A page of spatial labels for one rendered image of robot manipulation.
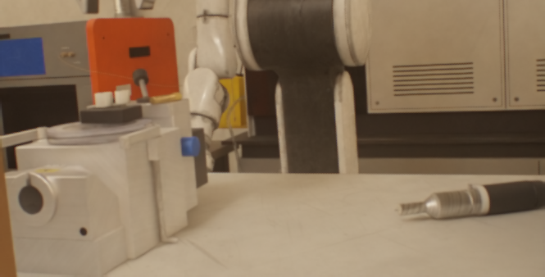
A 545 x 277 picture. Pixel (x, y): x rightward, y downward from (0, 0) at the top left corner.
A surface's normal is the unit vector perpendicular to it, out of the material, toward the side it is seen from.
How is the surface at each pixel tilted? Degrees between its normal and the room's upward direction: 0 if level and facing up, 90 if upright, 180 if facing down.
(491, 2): 90
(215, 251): 0
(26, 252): 90
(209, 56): 80
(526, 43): 90
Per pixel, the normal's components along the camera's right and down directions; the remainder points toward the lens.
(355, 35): 0.77, 0.18
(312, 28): -0.33, 0.29
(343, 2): -0.37, -0.17
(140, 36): 0.93, -0.02
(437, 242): -0.07, -0.99
